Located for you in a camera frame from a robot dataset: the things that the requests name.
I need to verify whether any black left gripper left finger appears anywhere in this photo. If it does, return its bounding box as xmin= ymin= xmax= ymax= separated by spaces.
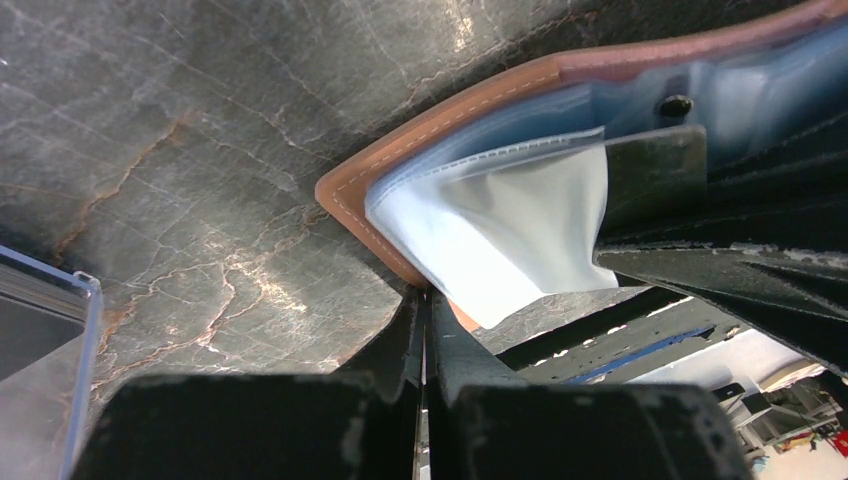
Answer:
xmin=72 ymin=288 xmax=425 ymax=479

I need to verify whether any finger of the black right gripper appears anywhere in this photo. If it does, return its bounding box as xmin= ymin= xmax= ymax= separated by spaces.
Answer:
xmin=595 ymin=114 xmax=847 ymax=375

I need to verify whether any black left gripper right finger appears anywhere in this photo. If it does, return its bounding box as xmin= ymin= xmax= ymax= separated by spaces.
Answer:
xmin=427 ymin=289 xmax=752 ymax=479

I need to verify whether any tan leather card holder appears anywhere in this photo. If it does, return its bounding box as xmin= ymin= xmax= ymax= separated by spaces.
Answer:
xmin=315 ymin=1 xmax=847 ymax=331

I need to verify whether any clear acrylic card box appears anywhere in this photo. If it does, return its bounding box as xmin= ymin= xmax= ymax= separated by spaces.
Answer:
xmin=1 ymin=247 xmax=104 ymax=479

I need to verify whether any black credit card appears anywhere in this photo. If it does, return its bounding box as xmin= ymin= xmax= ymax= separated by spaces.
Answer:
xmin=599 ymin=125 xmax=707 ymax=238

